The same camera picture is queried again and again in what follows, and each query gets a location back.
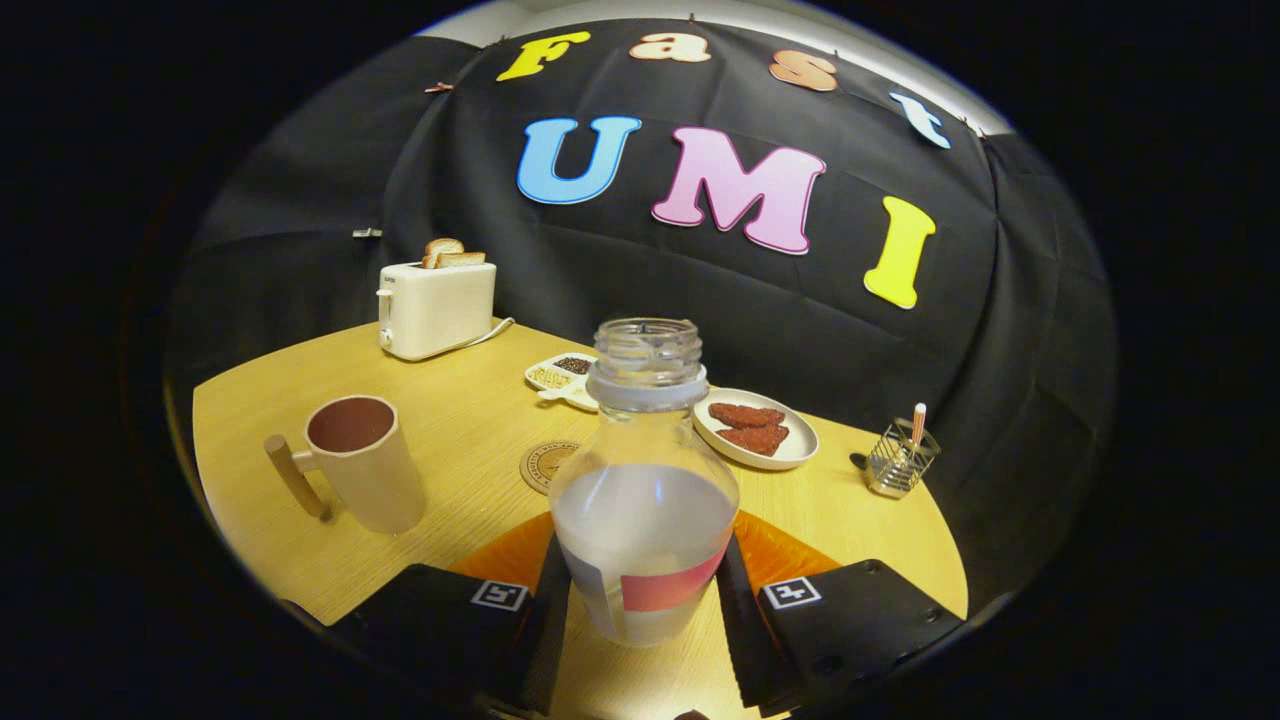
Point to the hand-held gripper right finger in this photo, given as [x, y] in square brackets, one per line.
[745, 640]

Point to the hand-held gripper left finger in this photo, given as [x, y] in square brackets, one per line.
[545, 640]

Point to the clear juice bottle red label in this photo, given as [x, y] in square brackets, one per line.
[645, 520]

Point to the round wooden coaster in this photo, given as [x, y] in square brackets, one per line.
[540, 468]

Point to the red-brown meat patty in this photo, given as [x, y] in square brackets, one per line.
[745, 414]
[755, 440]

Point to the white round plate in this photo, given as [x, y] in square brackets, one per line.
[800, 445]

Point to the wooden table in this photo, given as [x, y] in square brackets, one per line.
[460, 400]

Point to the white divided snack tray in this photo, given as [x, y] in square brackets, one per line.
[560, 375]

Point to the pale pink stick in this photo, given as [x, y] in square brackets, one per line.
[918, 420]

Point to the black backdrop cloth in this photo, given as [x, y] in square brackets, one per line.
[700, 300]

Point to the white toaster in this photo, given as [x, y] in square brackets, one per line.
[435, 310]

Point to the toast slice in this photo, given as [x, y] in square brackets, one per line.
[442, 246]
[462, 259]

